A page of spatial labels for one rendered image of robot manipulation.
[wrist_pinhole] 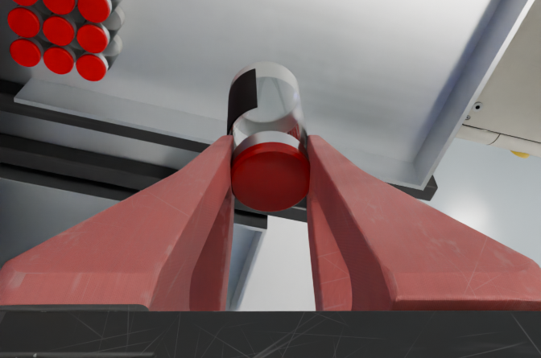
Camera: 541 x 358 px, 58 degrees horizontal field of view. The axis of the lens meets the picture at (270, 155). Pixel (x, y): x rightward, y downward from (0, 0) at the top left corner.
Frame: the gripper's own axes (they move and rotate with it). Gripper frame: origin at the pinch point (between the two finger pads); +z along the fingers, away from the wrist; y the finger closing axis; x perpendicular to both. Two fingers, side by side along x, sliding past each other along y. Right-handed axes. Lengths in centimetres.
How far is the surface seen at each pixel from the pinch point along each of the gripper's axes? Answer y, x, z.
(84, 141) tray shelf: 16.7, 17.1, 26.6
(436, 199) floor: -56, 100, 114
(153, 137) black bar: 9.9, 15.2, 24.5
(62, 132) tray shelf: 18.5, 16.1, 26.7
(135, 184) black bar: 12.2, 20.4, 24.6
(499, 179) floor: -74, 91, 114
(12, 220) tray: 26.3, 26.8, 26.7
